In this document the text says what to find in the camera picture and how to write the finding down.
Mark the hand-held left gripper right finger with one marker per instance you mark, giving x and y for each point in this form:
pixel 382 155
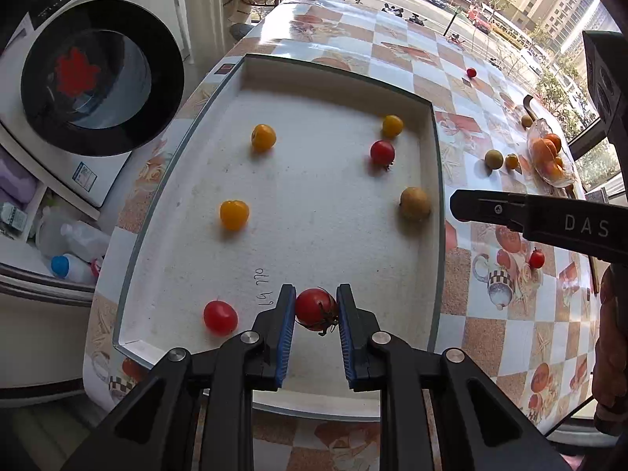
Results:
pixel 345 333

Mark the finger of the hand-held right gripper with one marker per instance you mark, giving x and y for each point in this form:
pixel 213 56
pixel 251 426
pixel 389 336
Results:
pixel 485 208

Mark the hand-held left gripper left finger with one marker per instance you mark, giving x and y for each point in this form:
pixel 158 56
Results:
pixel 287 333

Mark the red cherry tomato with stem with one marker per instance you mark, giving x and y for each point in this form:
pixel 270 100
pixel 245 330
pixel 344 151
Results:
pixel 536 258
pixel 316 309
pixel 382 152

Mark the tan longan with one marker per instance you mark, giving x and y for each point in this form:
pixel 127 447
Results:
pixel 415 203
pixel 527 120

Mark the white foam tray grey rim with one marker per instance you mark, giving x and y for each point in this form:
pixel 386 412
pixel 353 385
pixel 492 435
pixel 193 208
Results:
pixel 319 235

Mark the yellow cherry tomato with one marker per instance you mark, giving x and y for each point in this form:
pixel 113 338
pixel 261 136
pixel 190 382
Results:
pixel 263 137
pixel 392 125

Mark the orange cherry tomato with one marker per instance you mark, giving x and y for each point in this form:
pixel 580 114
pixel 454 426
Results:
pixel 234 214
pixel 511 161

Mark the person's right forearm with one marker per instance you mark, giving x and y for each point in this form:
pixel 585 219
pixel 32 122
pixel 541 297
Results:
pixel 613 353

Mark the green tomato on table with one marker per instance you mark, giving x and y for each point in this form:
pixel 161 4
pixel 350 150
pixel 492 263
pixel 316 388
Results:
pixel 494 158

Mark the pile of mandarin oranges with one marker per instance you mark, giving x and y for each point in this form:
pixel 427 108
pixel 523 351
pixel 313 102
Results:
pixel 547 152

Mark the clear glass bowl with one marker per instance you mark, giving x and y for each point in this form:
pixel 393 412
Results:
pixel 537 130

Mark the patterned checkered tablecloth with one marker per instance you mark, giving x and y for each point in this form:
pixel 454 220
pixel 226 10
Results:
pixel 490 353

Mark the black scooter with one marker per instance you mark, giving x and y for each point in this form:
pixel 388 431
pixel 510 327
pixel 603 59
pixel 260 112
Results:
pixel 417 19

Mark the white scooter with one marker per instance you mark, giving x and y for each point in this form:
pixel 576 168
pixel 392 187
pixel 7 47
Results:
pixel 392 9

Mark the white plastic bottle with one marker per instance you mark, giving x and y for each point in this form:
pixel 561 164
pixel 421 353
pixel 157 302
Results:
pixel 86 240

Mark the white bottle blue cap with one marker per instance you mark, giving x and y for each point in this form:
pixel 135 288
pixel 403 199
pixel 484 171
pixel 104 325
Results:
pixel 73 270

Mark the white shelf unit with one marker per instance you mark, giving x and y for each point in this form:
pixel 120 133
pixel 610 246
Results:
pixel 29 343

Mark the translucent plastic jug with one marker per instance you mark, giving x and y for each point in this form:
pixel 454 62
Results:
pixel 46 230

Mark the small white carton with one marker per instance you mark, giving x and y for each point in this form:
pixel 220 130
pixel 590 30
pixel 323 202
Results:
pixel 12 218

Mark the purple cloth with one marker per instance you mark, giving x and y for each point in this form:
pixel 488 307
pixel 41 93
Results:
pixel 14 181

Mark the white washing machine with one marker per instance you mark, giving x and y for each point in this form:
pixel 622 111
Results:
pixel 98 83

